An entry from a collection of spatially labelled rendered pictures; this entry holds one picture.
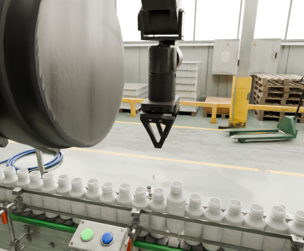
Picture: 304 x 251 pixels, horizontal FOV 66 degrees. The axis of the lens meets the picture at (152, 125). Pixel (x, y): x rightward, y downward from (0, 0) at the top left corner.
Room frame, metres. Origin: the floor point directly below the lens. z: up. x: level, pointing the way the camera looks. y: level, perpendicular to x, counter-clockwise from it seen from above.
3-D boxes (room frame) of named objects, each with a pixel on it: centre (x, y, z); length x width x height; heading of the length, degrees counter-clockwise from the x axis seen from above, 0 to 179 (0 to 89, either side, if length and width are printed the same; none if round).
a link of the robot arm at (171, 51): (0.49, -0.02, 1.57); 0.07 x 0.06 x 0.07; 165
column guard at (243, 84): (4.91, -1.87, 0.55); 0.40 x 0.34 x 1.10; 75
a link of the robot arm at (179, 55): (0.52, -0.03, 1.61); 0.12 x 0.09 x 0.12; 165
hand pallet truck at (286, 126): (4.26, -2.16, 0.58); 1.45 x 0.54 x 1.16; 95
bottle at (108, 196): (0.68, 0.15, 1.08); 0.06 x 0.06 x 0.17
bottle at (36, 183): (0.76, 0.43, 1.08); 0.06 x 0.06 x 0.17
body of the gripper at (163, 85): (0.49, -0.02, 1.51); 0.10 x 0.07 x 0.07; 166
